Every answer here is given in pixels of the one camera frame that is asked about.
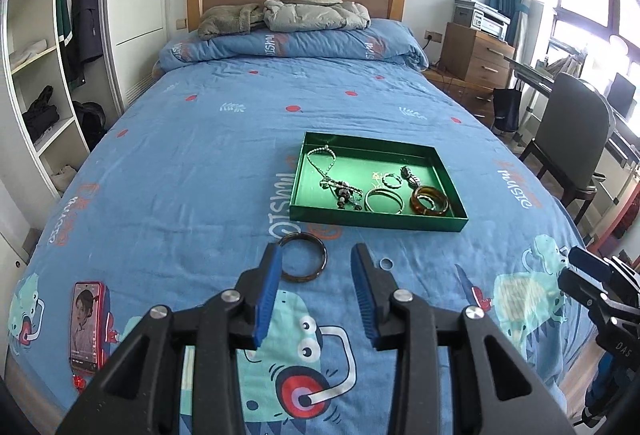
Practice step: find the wall power outlet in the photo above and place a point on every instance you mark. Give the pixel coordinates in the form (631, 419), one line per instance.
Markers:
(433, 35)

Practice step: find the silver link watch band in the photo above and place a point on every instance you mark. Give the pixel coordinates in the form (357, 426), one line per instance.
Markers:
(410, 174)

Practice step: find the folded white clothes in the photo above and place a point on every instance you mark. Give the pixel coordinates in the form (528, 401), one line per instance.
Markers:
(27, 54)

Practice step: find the wooden dresser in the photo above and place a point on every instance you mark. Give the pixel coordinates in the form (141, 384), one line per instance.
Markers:
(475, 57)

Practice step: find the black bag on shelf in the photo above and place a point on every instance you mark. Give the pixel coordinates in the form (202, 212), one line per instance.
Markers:
(40, 115)

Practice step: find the grey chair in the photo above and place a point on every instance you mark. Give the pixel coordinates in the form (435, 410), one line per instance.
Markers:
(570, 125)

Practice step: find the amber bangle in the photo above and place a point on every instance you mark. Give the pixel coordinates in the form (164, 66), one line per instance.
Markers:
(415, 207)

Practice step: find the folded blue quilt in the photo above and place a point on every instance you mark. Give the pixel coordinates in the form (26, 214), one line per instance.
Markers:
(300, 42)

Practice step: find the laptop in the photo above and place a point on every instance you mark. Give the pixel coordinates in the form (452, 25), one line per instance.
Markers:
(621, 95)

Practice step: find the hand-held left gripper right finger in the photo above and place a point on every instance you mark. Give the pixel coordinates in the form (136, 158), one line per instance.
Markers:
(364, 295)

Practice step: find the white printer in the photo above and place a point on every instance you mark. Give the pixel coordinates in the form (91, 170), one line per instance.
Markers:
(480, 17)

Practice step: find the phone in red case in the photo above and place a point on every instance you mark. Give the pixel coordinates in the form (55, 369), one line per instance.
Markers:
(85, 325)

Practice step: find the hanging dark clothes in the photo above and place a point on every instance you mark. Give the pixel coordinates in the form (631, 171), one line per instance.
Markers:
(82, 15)

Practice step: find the desk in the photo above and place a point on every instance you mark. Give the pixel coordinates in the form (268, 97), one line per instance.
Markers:
(620, 140)

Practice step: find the white cloth on shelf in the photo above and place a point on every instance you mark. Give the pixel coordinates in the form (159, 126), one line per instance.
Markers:
(64, 177)

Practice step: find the black backpack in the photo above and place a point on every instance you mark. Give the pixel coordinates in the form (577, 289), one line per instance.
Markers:
(90, 125)

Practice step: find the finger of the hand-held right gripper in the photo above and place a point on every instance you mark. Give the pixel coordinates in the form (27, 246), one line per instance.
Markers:
(580, 287)
(587, 262)

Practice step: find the blue printed bed cover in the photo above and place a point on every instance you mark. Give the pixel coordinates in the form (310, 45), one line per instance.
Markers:
(200, 165)

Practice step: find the olive fleece jacket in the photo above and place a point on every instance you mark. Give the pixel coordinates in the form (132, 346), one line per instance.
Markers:
(225, 20)

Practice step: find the low wooden nightstand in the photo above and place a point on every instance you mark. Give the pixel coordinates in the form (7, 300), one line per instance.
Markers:
(460, 95)

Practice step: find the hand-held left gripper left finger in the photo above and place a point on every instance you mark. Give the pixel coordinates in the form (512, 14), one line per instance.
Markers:
(267, 295)

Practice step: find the green tray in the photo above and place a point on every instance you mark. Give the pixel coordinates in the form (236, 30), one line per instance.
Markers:
(350, 160)

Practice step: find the plain silver bangle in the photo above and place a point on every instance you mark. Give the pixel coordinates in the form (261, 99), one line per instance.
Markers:
(366, 202)

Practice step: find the dark brown bangle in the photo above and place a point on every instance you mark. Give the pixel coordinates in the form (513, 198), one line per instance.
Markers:
(324, 260)

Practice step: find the grey down jacket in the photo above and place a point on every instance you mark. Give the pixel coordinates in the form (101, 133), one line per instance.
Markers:
(310, 15)

